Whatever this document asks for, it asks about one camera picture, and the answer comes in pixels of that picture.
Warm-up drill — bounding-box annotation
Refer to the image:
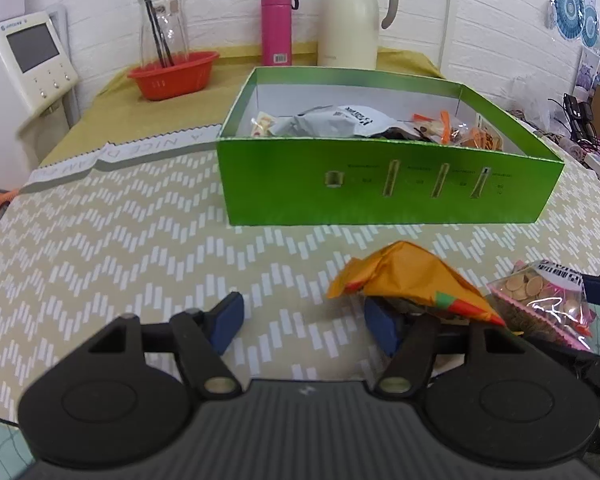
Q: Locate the green cardboard box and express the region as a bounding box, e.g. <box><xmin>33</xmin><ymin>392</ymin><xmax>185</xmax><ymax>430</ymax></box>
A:
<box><xmin>215</xmin><ymin>66</ymin><xmax>566</xmax><ymax>227</ymax></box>

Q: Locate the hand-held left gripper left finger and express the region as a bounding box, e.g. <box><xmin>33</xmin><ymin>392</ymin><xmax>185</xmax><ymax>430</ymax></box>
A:
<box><xmin>87</xmin><ymin>291</ymin><xmax>244</xmax><ymax>395</ymax></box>

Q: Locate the pink seed snack packet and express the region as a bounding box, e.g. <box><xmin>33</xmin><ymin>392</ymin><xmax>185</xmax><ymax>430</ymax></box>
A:
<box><xmin>487</xmin><ymin>259</ymin><xmax>599</xmax><ymax>352</ymax></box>

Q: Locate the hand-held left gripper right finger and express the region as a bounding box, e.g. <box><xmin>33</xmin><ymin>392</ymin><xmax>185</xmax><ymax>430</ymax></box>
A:
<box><xmin>364</xmin><ymin>297</ymin><xmax>528</xmax><ymax>396</ymax></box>

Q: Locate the orange printed peanut packet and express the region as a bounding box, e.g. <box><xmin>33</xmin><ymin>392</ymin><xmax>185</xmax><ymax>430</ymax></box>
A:
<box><xmin>457</xmin><ymin>114</ymin><xmax>505</xmax><ymax>152</ymax></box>

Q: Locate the small blue round wall decoration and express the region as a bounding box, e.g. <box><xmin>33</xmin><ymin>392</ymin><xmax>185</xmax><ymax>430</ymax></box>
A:
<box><xmin>580</xmin><ymin>7</ymin><xmax>600</xmax><ymax>49</ymax></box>

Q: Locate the black chopstick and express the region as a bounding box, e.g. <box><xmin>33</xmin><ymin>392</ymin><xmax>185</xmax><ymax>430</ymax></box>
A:
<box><xmin>146</xmin><ymin>0</ymin><xmax>176</xmax><ymax>67</ymax></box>
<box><xmin>140</xmin><ymin>0</ymin><xmax>167</xmax><ymax>68</ymax></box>

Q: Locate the large blue round wall decoration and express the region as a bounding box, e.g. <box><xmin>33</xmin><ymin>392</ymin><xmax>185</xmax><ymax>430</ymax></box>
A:
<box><xmin>549</xmin><ymin>0</ymin><xmax>586</xmax><ymax>41</ymax></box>

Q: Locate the white wall cord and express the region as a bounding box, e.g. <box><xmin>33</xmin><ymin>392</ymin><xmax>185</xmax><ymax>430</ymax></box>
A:
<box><xmin>440</xmin><ymin>0</ymin><xmax>456</xmax><ymax>78</ymax></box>

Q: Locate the pink thermos bottle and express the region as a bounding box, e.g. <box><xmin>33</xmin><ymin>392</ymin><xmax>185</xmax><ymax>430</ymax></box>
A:
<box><xmin>260</xmin><ymin>0</ymin><xmax>300</xmax><ymax>67</ymax></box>

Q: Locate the glass pitcher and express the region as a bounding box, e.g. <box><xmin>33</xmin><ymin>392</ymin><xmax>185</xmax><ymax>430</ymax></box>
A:
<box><xmin>139</xmin><ymin>0</ymin><xmax>190</xmax><ymax>68</ymax></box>

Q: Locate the clear plastic bag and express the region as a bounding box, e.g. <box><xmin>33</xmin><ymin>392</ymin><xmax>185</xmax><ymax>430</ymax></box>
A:
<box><xmin>505</xmin><ymin>75</ymin><xmax>552</xmax><ymax>131</ymax></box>

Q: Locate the orange snack packet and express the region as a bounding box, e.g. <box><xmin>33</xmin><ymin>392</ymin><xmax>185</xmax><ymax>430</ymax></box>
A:
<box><xmin>326</xmin><ymin>241</ymin><xmax>507</xmax><ymax>329</ymax></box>

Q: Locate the small yellow print packet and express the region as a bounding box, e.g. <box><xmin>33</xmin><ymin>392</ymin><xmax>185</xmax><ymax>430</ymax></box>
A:
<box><xmin>250</xmin><ymin>111</ymin><xmax>280</xmax><ymax>137</ymax></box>

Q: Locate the wall picture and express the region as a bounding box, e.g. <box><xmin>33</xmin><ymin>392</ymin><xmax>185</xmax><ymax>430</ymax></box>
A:
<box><xmin>577</xmin><ymin>47</ymin><xmax>600</xmax><ymax>92</ymax></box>

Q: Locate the cream thermal jug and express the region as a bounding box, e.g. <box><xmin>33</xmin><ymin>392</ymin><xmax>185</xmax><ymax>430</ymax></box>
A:
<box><xmin>317</xmin><ymin>0</ymin><xmax>400</xmax><ymax>72</ymax></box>

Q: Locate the red plastic basket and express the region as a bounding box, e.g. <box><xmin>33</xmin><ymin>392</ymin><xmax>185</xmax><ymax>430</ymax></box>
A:
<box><xmin>127</xmin><ymin>51</ymin><xmax>220</xmax><ymax>102</ymax></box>

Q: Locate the white water dispenser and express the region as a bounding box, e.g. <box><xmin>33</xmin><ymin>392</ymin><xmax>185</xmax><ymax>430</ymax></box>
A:
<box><xmin>0</xmin><ymin>10</ymin><xmax>79</xmax><ymax>192</ymax></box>

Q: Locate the white silver snack packet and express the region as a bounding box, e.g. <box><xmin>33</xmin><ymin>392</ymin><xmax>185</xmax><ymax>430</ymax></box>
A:
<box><xmin>275</xmin><ymin>104</ymin><xmax>399</xmax><ymax>139</ymax></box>

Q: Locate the black power adapter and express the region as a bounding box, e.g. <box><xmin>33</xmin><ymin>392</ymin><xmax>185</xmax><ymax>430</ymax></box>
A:
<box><xmin>562</xmin><ymin>94</ymin><xmax>594</xmax><ymax>137</ymax></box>

